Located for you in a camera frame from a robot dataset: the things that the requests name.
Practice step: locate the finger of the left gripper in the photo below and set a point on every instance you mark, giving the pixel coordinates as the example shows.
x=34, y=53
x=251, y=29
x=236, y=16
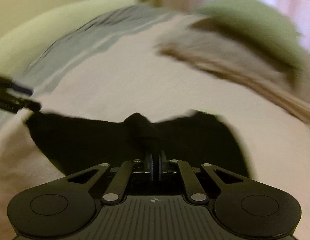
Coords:
x=20, y=89
x=29, y=104

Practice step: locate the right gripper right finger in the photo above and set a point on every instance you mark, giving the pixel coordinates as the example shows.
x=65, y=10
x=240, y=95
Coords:
x=163, y=168

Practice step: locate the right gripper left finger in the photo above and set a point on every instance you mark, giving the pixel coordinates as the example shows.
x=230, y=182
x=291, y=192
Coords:
x=149, y=167

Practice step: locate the black knit sweater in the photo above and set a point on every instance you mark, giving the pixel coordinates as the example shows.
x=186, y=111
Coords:
x=74, y=144

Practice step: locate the striped bed cover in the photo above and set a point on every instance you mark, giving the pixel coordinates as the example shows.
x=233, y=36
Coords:
x=112, y=67

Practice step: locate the grey folded blanket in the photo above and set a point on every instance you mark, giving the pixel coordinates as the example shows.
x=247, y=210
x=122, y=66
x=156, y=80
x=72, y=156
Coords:
x=206, y=42

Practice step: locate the beige folded blanket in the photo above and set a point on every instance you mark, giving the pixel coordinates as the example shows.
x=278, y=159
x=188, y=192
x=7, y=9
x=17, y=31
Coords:
x=234, y=73

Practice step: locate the green knit pillow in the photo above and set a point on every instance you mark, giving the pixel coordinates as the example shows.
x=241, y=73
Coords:
x=263, y=29

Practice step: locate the white bed frame edge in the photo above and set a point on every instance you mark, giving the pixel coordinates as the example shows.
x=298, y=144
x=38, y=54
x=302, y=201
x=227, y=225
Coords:
x=23, y=45

